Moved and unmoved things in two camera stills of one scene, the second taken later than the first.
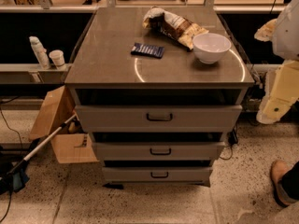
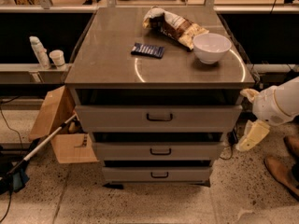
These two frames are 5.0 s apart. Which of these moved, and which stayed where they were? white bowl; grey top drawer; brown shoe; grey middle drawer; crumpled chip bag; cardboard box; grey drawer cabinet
Moved: brown shoe
Stayed: white bowl; crumpled chip bag; grey middle drawer; grey drawer cabinet; grey top drawer; cardboard box
